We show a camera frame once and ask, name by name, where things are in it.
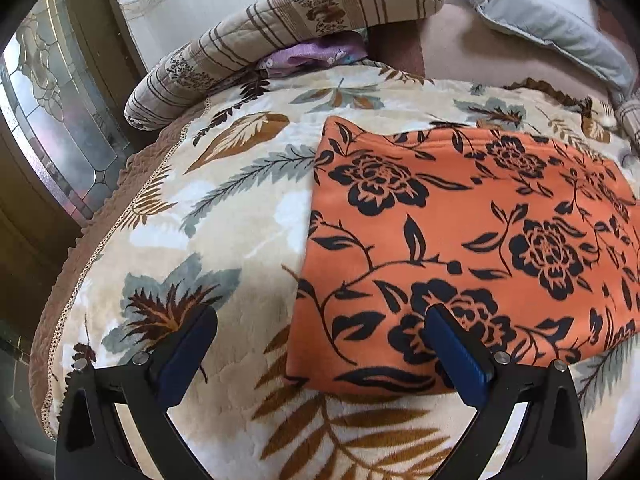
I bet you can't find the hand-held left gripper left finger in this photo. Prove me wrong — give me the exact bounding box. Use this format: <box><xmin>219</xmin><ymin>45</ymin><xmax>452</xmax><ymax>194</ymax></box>
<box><xmin>55</xmin><ymin>305</ymin><xmax>219</xmax><ymax>480</ymax></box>

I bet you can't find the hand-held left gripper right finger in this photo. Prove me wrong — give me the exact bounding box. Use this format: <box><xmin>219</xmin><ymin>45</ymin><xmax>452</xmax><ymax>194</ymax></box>
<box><xmin>424</xmin><ymin>304</ymin><xmax>588</xmax><ymax>480</ymax></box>

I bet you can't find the orange black floral garment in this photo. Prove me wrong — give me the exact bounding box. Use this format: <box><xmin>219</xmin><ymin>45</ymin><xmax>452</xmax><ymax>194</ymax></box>
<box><xmin>282</xmin><ymin>116</ymin><xmax>640</xmax><ymax>396</ymax></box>

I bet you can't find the cream leaf printed blanket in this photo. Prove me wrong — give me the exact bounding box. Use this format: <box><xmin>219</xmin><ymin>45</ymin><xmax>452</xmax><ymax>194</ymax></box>
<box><xmin>27</xmin><ymin>57</ymin><xmax>640</xmax><ymax>480</ymax></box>

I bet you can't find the wooden door with patterned glass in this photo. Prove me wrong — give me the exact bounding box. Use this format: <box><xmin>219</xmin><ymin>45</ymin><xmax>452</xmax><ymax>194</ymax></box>
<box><xmin>0</xmin><ymin>0</ymin><xmax>151</xmax><ymax>341</ymax></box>

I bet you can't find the small striped pillow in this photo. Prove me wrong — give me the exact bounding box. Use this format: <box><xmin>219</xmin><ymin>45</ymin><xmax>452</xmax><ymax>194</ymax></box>
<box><xmin>614</xmin><ymin>97</ymin><xmax>640</xmax><ymax>156</ymax></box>

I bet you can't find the brown bed sheet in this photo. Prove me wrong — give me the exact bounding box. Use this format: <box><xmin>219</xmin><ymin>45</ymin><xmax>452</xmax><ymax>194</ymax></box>
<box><xmin>367</xmin><ymin>2</ymin><xmax>621</xmax><ymax>106</ymax></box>

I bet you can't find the purple cloth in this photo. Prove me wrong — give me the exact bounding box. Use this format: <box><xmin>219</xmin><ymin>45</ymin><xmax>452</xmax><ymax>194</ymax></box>
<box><xmin>256</xmin><ymin>32</ymin><xmax>368</xmax><ymax>78</ymax></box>

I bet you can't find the grey pillow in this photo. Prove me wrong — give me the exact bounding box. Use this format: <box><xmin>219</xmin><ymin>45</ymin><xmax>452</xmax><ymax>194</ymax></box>
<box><xmin>435</xmin><ymin>0</ymin><xmax>636</xmax><ymax>93</ymax></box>

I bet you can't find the long striped floral pillow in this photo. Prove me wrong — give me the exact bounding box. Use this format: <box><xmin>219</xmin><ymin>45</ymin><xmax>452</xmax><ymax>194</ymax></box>
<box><xmin>124</xmin><ymin>0</ymin><xmax>447</xmax><ymax>133</ymax></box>

